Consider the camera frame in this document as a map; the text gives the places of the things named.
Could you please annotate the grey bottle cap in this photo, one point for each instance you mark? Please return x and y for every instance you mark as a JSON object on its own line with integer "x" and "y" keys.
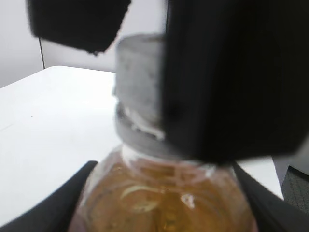
{"x": 138, "y": 118}

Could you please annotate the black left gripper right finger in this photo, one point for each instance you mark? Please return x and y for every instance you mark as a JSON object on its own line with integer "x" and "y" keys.
{"x": 270, "y": 212}

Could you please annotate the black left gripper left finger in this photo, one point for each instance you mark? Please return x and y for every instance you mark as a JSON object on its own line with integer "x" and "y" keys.
{"x": 53, "y": 214}

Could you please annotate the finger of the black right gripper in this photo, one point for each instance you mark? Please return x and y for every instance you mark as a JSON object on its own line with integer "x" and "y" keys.
{"x": 236, "y": 78}
{"x": 89, "y": 25}

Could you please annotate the peach oolong tea bottle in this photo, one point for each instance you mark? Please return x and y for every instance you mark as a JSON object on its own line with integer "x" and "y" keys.
{"x": 133, "y": 192}

